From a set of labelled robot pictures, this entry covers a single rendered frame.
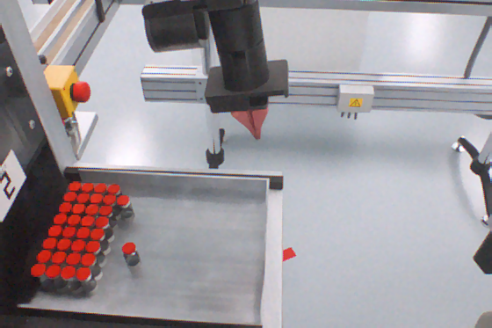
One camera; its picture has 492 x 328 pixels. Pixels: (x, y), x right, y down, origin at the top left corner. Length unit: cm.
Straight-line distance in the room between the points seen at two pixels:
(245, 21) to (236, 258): 38
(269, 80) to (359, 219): 141
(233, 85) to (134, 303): 35
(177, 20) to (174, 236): 38
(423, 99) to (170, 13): 135
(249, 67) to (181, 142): 167
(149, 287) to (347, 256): 119
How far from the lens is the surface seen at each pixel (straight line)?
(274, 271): 71
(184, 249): 73
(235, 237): 74
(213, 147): 187
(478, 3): 155
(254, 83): 53
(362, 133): 227
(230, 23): 49
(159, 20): 51
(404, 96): 171
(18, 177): 73
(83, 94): 86
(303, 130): 223
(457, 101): 179
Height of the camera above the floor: 149
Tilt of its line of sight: 43 degrees down
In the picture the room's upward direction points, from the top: straight up
